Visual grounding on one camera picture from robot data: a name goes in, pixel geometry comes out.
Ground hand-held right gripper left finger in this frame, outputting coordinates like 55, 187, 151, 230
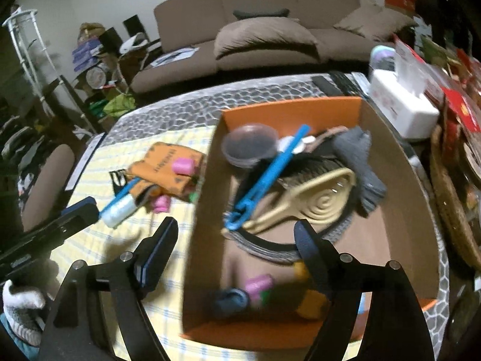
38, 216, 179, 361

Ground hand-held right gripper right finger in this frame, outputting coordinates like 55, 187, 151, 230
293, 219, 437, 361

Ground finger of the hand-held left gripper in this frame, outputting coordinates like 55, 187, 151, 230
23, 196, 100, 251

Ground grey knit headband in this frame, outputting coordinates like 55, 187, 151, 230
223, 211, 354, 266

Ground black headband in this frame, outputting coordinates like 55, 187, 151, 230
225, 229, 301, 256

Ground orange cardboard box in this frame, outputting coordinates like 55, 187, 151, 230
180, 96, 440, 350

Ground pile of foam hair rollers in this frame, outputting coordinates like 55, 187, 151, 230
213, 261, 329, 320

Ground brown chair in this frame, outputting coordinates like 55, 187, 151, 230
20, 143, 76, 230

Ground black plastic hair clip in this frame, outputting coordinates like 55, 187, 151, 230
109, 169, 130, 196

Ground beige hairbrush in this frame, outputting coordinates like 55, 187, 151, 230
222, 167, 357, 236

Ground yellow checked cloth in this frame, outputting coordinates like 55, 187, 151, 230
45, 124, 260, 361

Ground orange printed cloth pouch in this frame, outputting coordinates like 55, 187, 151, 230
128, 141, 207, 202

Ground grey cloth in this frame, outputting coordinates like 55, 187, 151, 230
332, 126, 388, 215

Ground white plastic piece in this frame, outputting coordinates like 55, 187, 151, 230
278, 135, 314, 155

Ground green bag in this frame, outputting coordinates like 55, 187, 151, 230
103, 93, 136, 117

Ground wicker basket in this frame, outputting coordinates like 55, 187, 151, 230
428, 124, 481, 267

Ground stack of blue boxes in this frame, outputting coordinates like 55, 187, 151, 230
72, 38, 102, 72

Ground black remote control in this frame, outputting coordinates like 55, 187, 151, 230
329, 71, 357, 94
311, 76, 344, 96

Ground white tissue box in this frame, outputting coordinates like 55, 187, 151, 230
368, 69, 440, 140

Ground white headset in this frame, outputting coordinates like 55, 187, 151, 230
119, 32, 149, 55

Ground printed papers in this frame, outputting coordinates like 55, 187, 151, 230
150, 47, 200, 67

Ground white remote control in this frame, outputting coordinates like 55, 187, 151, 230
351, 71, 371, 91

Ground white metal rack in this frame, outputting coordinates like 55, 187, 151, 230
2, 8, 61, 121

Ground purple and teal cup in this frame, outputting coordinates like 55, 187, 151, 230
370, 45, 397, 72

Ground red packets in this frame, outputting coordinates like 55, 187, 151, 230
441, 86, 481, 132

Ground red and white package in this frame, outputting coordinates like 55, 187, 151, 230
393, 35, 444, 102

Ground large brown pillow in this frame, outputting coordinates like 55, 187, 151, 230
213, 19, 320, 61

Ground small brown pillow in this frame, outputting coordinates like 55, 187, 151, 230
334, 5, 418, 42

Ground black bone shaped cushion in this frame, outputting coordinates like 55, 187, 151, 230
232, 8, 290, 20

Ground brown sofa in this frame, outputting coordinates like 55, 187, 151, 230
130, 0, 418, 94

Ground blue handled lint roller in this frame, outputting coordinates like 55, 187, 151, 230
98, 178, 141, 228

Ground brown leather strap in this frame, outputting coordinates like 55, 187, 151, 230
314, 126, 350, 145

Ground black picture frame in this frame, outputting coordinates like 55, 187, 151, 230
123, 14, 140, 36

